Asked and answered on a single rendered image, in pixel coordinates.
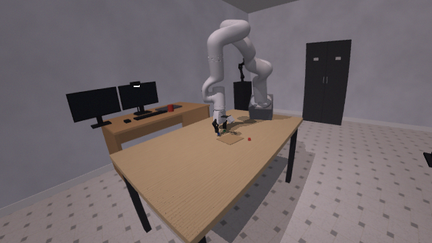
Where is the tan square mat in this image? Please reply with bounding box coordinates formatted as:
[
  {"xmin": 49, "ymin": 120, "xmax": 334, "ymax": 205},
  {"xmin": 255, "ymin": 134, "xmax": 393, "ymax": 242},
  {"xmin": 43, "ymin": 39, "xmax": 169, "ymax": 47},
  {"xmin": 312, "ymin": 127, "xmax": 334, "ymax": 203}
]
[{"xmin": 217, "ymin": 133, "xmax": 244, "ymax": 145}]

